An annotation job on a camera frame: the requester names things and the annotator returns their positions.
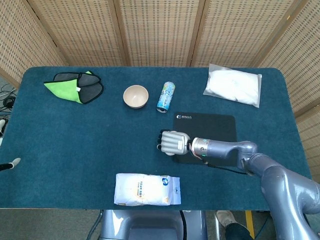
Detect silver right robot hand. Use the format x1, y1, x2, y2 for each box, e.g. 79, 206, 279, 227
156, 129, 194, 156

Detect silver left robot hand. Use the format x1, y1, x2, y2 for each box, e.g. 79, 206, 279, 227
0, 157, 22, 172

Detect black mouse pad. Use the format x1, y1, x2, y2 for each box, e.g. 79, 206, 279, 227
173, 112, 238, 167

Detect light blue drink can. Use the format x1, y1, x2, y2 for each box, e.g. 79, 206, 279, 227
156, 81, 177, 113

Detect white tissue pack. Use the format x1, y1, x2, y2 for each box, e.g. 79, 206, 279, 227
113, 172, 181, 207

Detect beige bowl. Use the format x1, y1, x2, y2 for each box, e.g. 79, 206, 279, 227
122, 84, 150, 109

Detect teal felt table cover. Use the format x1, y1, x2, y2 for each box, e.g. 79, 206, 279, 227
0, 66, 313, 211

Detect clear bag of white filling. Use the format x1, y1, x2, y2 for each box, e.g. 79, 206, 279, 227
202, 63, 263, 109

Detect grey robot torso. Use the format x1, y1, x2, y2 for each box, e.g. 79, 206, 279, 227
98, 209, 208, 240

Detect beige shoe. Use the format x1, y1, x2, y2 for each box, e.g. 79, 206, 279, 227
216, 210, 238, 228

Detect green and grey microfiber cloth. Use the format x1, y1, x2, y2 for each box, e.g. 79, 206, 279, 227
43, 70, 105, 105

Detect dark blue trouser leg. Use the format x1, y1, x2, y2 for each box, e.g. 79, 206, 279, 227
224, 223, 251, 240

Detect woven bamboo folding screen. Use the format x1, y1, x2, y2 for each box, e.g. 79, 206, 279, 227
0, 0, 320, 181

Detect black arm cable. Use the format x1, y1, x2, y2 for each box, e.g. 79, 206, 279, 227
203, 159, 252, 176

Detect floor cables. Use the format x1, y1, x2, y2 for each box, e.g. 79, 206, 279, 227
0, 83, 17, 118

